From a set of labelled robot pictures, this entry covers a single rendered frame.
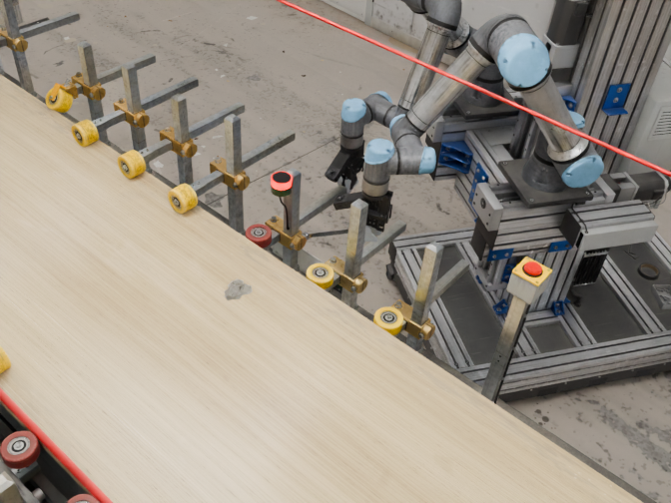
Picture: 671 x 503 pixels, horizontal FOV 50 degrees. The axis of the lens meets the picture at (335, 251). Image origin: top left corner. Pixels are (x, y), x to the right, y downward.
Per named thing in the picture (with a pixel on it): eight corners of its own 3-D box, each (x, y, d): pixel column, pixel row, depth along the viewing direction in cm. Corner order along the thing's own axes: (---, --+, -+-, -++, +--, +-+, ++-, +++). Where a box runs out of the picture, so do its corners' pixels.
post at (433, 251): (408, 354, 220) (433, 238, 187) (417, 360, 218) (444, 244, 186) (401, 361, 218) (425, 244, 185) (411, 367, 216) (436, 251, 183)
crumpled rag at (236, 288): (241, 276, 205) (241, 270, 204) (256, 289, 202) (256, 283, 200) (216, 290, 200) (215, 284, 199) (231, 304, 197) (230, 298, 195)
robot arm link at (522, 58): (592, 148, 213) (521, 7, 179) (613, 179, 202) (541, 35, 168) (555, 169, 217) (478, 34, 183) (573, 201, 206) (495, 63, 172)
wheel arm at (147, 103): (193, 83, 276) (192, 74, 273) (199, 86, 274) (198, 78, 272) (81, 134, 246) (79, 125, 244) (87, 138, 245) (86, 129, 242)
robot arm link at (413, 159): (429, 133, 202) (391, 134, 200) (438, 157, 194) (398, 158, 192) (425, 156, 207) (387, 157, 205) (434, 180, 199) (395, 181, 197)
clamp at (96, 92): (86, 83, 272) (83, 71, 269) (108, 97, 266) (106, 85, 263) (71, 89, 269) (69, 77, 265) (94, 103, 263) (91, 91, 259)
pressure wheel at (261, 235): (259, 246, 230) (258, 219, 223) (277, 257, 227) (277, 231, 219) (241, 257, 226) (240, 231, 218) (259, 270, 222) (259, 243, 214)
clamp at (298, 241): (276, 226, 234) (276, 214, 231) (306, 246, 228) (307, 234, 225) (263, 235, 231) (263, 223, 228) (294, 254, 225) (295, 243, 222)
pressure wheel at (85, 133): (102, 140, 245) (92, 141, 251) (91, 118, 242) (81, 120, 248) (87, 147, 242) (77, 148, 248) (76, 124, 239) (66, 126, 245)
